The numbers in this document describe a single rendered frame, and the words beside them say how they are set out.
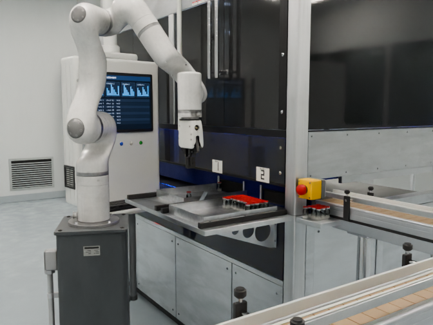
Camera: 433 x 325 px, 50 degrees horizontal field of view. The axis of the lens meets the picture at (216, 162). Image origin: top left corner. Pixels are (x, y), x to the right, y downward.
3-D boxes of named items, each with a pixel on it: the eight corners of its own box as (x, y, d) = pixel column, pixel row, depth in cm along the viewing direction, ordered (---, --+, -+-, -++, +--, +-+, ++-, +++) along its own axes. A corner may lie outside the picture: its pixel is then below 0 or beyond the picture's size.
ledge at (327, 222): (321, 216, 184) (321, 212, 184) (346, 223, 174) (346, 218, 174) (295, 221, 177) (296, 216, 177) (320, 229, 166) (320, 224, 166)
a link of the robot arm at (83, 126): (111, 143, 177) (88, 146, 161) (84, 140, 180) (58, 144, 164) (116, 9, 170) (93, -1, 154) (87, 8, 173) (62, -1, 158)
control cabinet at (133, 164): (143, 191, 276) (140, 58, 267) (162, 195, 262) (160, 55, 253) (62, 202, 243) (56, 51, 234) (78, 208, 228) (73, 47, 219)
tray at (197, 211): (238, 203, 202) (238, 195, 201) (277, 215, 180) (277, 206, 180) (169, 213, 183) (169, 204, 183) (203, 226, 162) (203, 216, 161)
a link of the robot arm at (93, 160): (69, 175, 171) (67, 111, 168) (95, 169, 188) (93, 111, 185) (98, 177, 167) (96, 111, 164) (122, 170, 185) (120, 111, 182)
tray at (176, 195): (216, 189, 236) (216, 182, 236) (247, 197, 215) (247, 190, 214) (156, 196, 218) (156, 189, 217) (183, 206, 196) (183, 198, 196)
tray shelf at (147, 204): (211, 191, 241) (211, 188, 240) (306, 218, 183) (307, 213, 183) (124, 202, 214) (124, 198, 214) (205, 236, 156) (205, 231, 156)
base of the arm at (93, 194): (64, 229, 166) (62, 178, 164) (71, 217, 184) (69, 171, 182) (118, 227, 169) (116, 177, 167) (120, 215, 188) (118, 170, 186)
